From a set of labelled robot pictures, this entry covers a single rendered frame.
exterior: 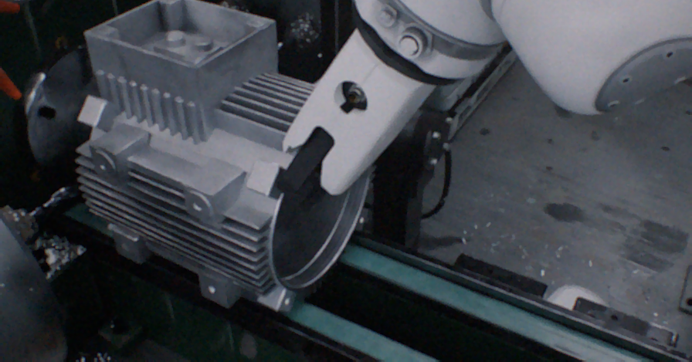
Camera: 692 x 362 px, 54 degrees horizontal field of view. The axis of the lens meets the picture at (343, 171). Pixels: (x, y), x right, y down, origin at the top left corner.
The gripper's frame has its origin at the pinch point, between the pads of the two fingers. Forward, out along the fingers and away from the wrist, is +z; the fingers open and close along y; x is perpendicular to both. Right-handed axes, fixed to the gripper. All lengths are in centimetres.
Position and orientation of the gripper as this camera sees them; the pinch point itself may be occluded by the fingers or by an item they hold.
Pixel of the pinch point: (307, 180)
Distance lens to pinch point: 48.4
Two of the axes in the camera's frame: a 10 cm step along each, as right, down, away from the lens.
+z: -4.3, 5.5, 7.1
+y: 5.0, -5.1, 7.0
